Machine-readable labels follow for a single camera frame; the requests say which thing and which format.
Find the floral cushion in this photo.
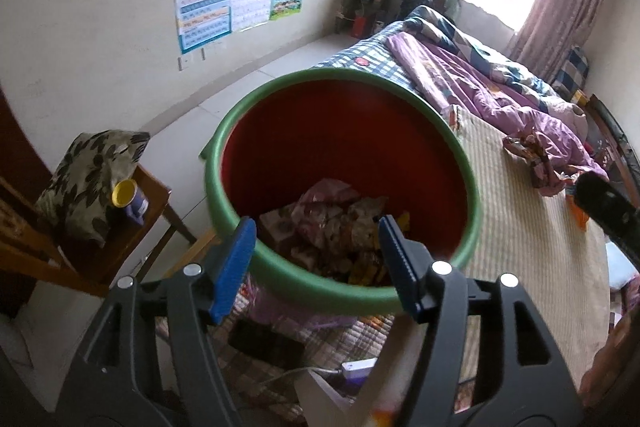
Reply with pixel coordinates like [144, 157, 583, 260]
[36, 130, 150, 247]

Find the orange plastic wrapper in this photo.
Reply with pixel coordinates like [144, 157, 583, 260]
[565, 186, 589, 232]

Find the pink printed snack bag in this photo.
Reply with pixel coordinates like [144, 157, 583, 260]
[502, 131, 580, 197]

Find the beige checkered mat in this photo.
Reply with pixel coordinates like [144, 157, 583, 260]
[445, 106, 610, 386]

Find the yellow and purple cup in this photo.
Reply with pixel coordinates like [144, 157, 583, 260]
[112, 178, 149, 225]

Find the right pink curtain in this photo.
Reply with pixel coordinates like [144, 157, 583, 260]
[508, 0, 604, 81]

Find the wooden chair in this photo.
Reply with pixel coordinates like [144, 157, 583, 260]
[0, 163, 199, 298]

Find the purple quilt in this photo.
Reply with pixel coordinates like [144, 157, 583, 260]
[386, 31, 608, 179]

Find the pink foil wrapper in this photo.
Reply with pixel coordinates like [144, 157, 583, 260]
[291, 179, 359, 243]

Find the blue plaid bedsheet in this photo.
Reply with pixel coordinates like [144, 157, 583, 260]
[312, 20, 420, 95]

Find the white power strip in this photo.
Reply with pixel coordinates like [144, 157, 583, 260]
[341, 358, 378, 381]

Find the person's right hand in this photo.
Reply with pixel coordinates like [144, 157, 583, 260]
[578, 308, 639, 409]

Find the blue patchwork blanket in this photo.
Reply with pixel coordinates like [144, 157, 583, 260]
[404, 5, 588, 140]

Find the light blue pillow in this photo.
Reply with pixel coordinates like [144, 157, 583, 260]
[605, 242, 639, 291]

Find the dark side desk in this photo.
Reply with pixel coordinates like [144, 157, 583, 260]
[334, 0, 405, 40]

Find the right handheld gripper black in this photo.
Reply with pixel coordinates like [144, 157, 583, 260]
[574, 172, 640, 269]

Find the dark wooden headboard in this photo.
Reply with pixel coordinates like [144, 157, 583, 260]
[585, 94, 640, 207]

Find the red bin with green rim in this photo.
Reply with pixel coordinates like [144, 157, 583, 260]
[204, 68, 482, 321]

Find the plaid pillow by curtain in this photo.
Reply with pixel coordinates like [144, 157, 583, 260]
[551, 46, 589, 105]

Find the trash inside bin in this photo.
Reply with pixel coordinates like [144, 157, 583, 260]
[258, 192, 392, 287]

